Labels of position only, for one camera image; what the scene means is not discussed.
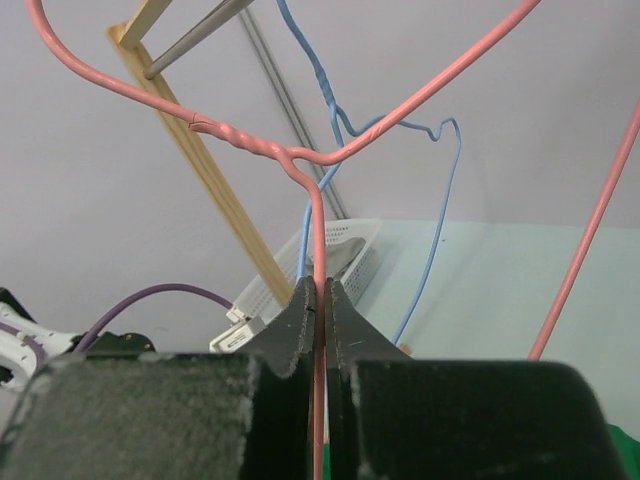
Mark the wooden clothes rack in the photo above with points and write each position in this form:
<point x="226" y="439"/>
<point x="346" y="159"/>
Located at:
<point x="126" y="37"/>

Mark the blue wire hanger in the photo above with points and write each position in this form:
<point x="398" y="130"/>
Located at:
<point x="338" y="118"/>

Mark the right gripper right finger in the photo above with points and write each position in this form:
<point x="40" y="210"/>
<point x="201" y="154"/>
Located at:
<point x="395" y="417"/>

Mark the green t shirt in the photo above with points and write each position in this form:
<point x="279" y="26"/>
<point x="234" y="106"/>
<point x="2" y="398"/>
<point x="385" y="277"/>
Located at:
<point x="627" y="447"/>

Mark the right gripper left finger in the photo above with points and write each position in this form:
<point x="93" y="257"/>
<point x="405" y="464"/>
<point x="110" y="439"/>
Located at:
<point x="112" y="415"/>

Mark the grey t shirt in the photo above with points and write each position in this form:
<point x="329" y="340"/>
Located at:
<point x="339" y="256"/>

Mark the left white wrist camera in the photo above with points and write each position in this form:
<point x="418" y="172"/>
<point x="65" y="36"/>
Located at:
<point x="243" y="329"/>

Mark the white plastic basket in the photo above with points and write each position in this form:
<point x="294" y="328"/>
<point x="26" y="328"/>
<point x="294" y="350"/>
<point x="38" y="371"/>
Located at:
<point x="257" y="299"/>

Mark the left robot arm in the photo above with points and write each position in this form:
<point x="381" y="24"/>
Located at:
<point x="27" y="346"/>

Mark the pink wire hanger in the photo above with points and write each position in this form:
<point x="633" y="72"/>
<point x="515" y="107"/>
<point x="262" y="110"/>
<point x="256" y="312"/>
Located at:
<point x="287" y="156"/>

